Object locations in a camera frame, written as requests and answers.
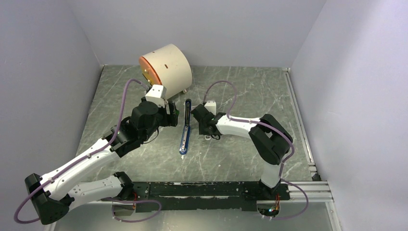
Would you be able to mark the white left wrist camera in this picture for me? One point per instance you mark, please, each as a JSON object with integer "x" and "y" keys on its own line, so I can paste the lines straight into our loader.
{"x": 157, "y": 95}

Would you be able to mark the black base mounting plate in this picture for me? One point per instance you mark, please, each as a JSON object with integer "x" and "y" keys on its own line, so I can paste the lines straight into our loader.
{"x": 243, "y": 195}

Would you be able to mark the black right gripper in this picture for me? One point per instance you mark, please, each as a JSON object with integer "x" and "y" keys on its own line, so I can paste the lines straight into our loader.
{"x": 201, "y": 130}

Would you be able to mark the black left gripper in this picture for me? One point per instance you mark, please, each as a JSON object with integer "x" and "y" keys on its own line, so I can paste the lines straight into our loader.
{"x": 169, "y": 119}

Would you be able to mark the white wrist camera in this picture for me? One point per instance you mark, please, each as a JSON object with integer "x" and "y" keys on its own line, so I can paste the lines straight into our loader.
{"x": 211, "y": 106}
{"x": 157, "y": 95}

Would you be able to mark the aluminium frame rail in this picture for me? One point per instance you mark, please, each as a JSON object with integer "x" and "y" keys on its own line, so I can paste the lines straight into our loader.
{"x": 312, "y": 192}

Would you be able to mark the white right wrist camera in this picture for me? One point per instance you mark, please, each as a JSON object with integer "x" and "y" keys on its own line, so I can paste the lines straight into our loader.
{"x": 211, "y": 106}

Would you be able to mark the blue black stapler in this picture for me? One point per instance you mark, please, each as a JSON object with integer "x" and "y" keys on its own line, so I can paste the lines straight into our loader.
{"x": 183, "y": 149}

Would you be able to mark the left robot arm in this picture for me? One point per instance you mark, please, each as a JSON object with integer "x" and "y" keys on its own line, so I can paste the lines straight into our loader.
{"x": 62, "y": 190}

